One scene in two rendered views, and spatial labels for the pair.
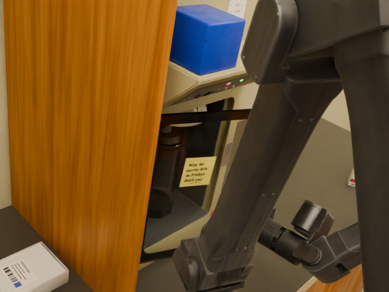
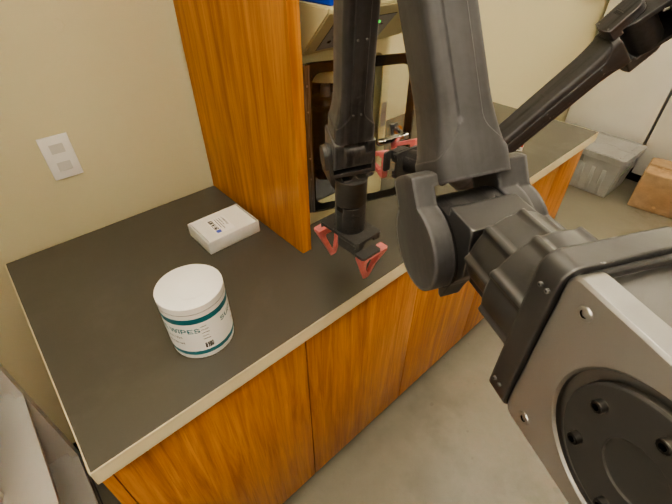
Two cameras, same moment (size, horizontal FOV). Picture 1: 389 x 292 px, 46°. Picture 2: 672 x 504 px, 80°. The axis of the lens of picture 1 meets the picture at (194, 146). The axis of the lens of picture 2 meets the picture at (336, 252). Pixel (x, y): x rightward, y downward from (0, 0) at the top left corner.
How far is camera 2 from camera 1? 0.26 m
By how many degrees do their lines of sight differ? 13
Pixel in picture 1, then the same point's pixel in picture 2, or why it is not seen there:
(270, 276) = not seen: hidden behind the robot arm
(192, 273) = (325, 153)
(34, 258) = (231, 214)
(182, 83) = (317, 18)
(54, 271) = (247, 221)
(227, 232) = (341, 95)
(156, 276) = not seen: hidden behind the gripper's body
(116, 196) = (280, 139)
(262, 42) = not seen: outside the picture
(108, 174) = (271, 121)
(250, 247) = (366, 115)
